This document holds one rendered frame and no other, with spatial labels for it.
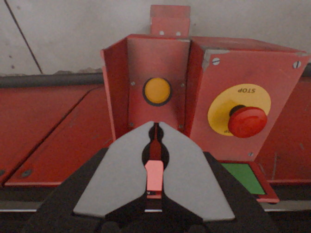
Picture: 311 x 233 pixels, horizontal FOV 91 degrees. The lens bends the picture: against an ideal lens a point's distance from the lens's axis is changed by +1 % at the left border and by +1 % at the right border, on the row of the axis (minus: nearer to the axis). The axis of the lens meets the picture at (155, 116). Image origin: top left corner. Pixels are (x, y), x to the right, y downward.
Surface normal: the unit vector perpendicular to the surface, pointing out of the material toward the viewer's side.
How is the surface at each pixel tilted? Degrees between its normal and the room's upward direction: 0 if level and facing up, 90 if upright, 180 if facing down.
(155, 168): 90
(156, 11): 0
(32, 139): 90
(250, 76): 0
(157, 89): 35
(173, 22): 2
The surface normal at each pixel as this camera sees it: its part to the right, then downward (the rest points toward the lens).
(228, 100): -0.02, 0.54
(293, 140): -0.05, -0.84
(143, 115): 0.00, -0.04
